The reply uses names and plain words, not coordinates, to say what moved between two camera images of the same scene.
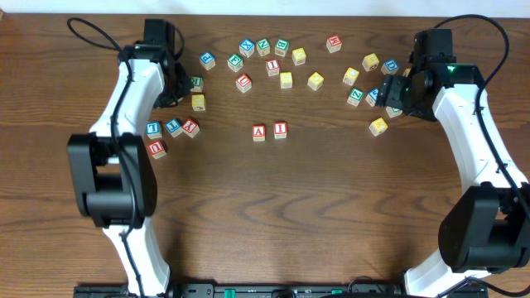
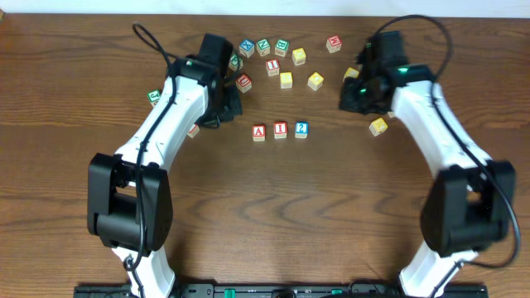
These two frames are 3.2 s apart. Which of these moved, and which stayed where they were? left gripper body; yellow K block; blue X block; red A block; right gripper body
Moved: left gripper body; right gripper body
Stayed: red A block; blue X block; yellow K block
